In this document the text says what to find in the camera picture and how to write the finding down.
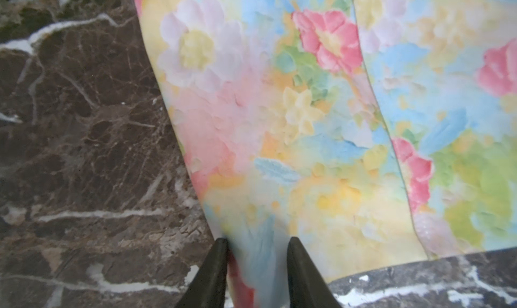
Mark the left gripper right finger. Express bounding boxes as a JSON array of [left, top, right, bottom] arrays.
[[287, 237, 341, 308]]

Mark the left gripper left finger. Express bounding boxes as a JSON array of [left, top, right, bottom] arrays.
[[175, 238, 229, 308]]

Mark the pastel floral skirt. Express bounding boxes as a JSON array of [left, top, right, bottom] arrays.
[[134, 0, 516, 307]]

